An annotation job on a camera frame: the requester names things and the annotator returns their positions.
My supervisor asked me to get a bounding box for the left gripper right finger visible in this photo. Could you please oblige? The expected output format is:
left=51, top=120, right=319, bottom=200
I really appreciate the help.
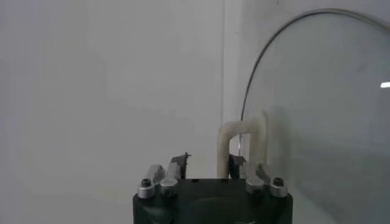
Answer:
left=228, top=153, right=289, bottom=198

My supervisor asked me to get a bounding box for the glass lid with white handle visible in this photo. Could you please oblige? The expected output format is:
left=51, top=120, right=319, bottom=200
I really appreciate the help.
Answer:
left=216, top=8, right=390, bottom=224

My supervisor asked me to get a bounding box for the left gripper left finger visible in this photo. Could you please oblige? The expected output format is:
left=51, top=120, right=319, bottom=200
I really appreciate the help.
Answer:
left=136, top=152, right=192, bottom=199

